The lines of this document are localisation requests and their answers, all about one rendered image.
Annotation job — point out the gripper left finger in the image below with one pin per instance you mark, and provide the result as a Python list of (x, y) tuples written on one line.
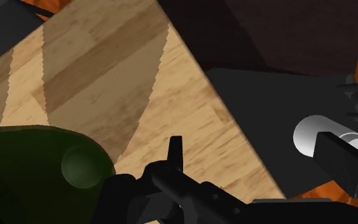
[(178, 186)]

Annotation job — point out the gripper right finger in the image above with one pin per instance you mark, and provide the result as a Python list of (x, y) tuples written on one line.
[(340, 161)]

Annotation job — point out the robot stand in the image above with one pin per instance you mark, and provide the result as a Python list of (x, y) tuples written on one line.
[(268, 102)]

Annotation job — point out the dark green rounded object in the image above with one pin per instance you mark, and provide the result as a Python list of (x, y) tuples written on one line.
[(26, 173)]

